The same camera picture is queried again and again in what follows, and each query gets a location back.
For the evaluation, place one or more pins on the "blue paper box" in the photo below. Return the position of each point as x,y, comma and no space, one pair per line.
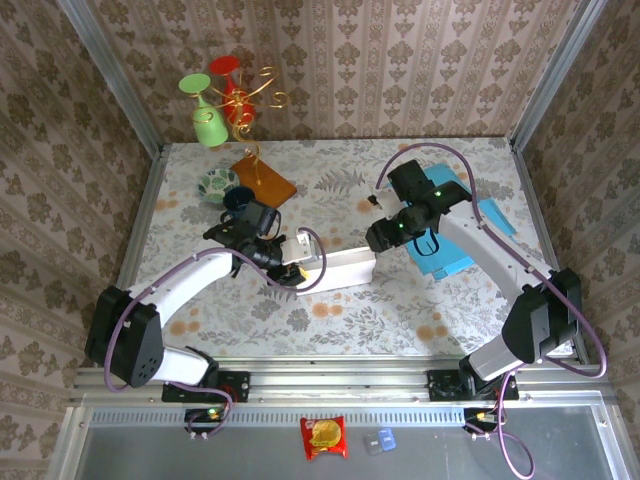
440,260

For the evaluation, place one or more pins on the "white paper box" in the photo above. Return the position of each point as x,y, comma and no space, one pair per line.
345,270

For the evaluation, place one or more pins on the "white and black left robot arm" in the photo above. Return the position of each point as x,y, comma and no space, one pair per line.
185,282

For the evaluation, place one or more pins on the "dark blue mug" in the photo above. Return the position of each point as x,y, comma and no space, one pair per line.
235,197

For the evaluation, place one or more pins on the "brown wooden board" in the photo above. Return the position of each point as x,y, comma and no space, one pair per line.
275,185

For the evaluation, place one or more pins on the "leaf pattern bowl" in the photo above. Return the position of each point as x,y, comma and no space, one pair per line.
216,181

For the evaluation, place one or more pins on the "green wine glass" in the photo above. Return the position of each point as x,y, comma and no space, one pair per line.
210,131

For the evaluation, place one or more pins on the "red snack packet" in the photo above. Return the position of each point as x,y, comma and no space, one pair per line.
324,437

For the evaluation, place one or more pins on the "small black controller board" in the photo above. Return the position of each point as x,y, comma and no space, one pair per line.
475,415
200,415

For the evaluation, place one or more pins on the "small grey card packet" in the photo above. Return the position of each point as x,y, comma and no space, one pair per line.
371,444

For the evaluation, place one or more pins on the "grey metal sheet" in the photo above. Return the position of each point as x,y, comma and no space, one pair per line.
250,455

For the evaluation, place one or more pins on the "small blue card packet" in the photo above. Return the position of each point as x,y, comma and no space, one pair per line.
387,438

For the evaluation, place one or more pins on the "red wine glass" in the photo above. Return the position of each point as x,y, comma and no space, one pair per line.
223,65

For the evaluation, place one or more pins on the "aluminium mounting rail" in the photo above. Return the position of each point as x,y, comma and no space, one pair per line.
340,380

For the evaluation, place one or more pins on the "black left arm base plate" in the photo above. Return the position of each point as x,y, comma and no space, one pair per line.
242,385

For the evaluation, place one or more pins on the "aluminium table side rail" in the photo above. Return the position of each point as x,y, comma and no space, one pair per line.
526,167
141,210

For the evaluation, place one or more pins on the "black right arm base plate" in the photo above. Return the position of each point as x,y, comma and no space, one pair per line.
434,380

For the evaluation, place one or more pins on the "aluminium frame post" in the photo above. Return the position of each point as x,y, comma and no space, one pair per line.
555,65
115,75

